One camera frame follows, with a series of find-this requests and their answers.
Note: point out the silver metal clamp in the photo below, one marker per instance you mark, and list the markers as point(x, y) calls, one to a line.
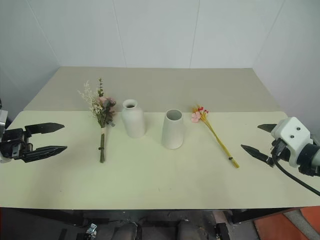
point(91, 231)

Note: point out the black table frame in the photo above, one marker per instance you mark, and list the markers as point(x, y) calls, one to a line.
point(50, 212)

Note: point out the pink dried flower bouquet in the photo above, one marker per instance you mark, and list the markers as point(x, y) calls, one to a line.
point(102, 112)

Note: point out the pale yellow table cover sheet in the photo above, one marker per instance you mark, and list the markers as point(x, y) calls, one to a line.
point(160, 175)

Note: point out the yellow-stemmed red pink flower bunch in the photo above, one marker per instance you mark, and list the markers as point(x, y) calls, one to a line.
point(220, 140)

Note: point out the white bottle-shaped ceramic vase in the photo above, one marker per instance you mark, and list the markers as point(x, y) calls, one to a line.
point(133, 121)

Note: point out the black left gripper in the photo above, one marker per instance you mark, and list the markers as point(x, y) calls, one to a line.
point(13, 142)

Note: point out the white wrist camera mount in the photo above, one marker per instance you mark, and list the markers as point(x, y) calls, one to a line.
point(292, 130)
point(2, 120)

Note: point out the orange floor mat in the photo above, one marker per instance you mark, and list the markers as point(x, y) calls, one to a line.
point(295, 225)

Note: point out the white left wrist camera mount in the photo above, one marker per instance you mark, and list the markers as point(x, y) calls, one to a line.
point(2, 120)

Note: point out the white conical ceramic vase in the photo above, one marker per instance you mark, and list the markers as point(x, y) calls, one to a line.
point(173, 132)

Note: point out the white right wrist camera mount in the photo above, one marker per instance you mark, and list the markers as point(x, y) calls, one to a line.
point(292, 130)

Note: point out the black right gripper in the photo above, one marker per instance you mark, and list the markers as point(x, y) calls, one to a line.
point(280, 151)

